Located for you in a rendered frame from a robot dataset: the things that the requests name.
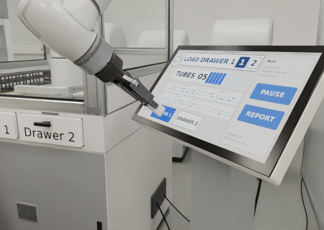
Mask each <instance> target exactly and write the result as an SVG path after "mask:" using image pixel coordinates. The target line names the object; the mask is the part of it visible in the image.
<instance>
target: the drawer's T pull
mask: <svg viewBox="0 0 324 230"><path fill-rule="evenodd" d="M33 124H34V126H42V127H51V123H50V122H48V121H43V122H34V123H33Z"/></svg>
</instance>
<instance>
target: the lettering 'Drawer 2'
mask: <svg viewBox="0 0 324 230"><path fill-rule="evenodd" d="M26 129H29V128H26V127H25V136H31V130H30V129H29V130H30V135H26ZM34 132H36V131H33V137H34ZM37 132H41V131H37ZM70 133H72V132H69V133H68V134H70ZM54 134H57V133H54ZM54 134H53V138H54V139H55V137H54V136H56V135H54ZM72 134H73V133H72ZM39 135H41V137H39ZM44 135H45V132H44ZM47 135H48V137H49V139H51V132H50V135H49V134H48V132H47V134H46V135H45V138H47ZM61 135H63V134H60V139H61V140H62V138H61ZM37 136H38V138H42V132H41V134H38V135H37ZM56 137H58V134H57V136H56ZM73 137H74V134H73V136H72V138H73ZM72 138H71V139H72ZM71 139H70V140H69V141H71V142H74V141H72V140H71ZM55 140H58V139H55Z"/></svg>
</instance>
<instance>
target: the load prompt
mask: <svg viewBox="0 0 324 230"><path fill-rule="evenodd" d="M265 56H266V55H260V54H214V53H186V54H185V56H184V57H183V59H182V61H181V62H180V64H179V65H183V66H193V67H204V68H219V69H231V70H242V71H252V72H257V70H258V69H259V67H260V65H261V63H262V62H263V60H264V58H265Z"/></svg>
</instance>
